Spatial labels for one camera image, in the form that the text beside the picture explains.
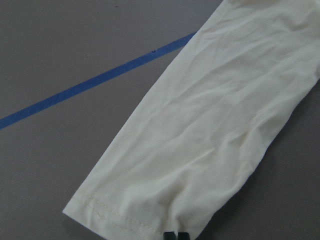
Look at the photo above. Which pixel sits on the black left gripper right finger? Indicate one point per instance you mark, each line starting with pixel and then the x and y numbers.
pixel 183 236

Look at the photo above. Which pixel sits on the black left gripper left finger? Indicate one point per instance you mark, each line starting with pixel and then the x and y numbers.
pixel 169 235

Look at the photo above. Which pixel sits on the beige long-sleeve printed shirt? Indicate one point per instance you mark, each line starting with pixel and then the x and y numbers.
pixel 206 123

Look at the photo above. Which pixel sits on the brown table mat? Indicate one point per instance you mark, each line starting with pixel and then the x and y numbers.
pixel 48 46

